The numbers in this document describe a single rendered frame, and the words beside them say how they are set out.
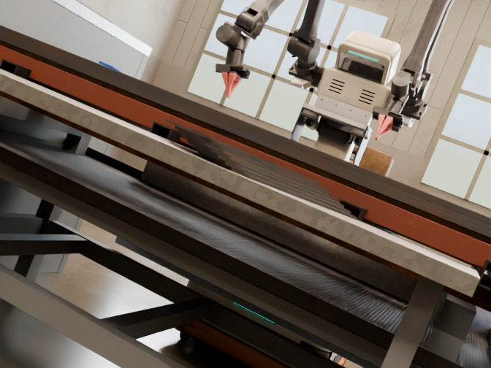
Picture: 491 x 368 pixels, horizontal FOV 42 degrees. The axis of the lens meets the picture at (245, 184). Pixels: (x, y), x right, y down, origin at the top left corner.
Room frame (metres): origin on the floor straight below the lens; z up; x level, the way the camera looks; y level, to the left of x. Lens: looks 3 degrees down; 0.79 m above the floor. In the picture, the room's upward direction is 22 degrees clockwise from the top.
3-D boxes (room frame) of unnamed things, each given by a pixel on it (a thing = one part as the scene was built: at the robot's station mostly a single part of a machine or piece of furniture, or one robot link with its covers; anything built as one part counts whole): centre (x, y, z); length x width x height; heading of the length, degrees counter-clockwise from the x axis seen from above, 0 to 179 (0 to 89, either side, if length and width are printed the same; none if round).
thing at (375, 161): (1.43, -0.25, 0.87); 0.12 x 0.06 x 0.05; 166
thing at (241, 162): (1.17, 0.02, 0.77); 0.45 x 0.20 x 0.04; 71
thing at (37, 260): (2.33, 0.63, 0.34); 0.06 x 0.06 x 0.68; 71
